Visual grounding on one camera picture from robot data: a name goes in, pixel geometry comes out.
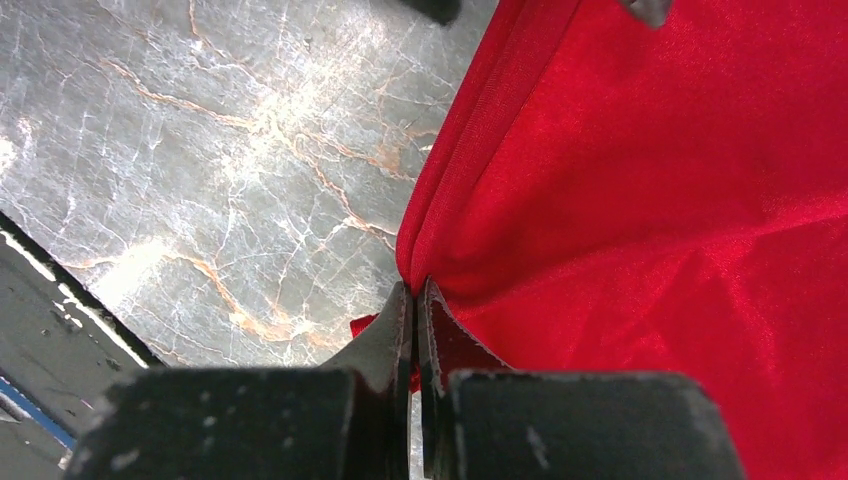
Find red cloth napkin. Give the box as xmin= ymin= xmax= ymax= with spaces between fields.
xmin=349 ymin=0 xmax=848 ymax=480

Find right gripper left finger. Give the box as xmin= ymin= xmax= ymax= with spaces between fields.
xmin=64 ymin=283 xmax=414 ymax=479

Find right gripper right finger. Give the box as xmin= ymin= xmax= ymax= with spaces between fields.
xmin=417 ymin=280 xmax=745 ymax=479

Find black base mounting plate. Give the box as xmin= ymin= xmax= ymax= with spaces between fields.
xmin=1 ymin=215 xmax=162 ymax=479

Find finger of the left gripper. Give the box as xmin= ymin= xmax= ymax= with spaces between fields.
xmin=400 ymin=0 xmax=462 ymax=26
xmin=619 ymin=0 xmax=673 ymax=28

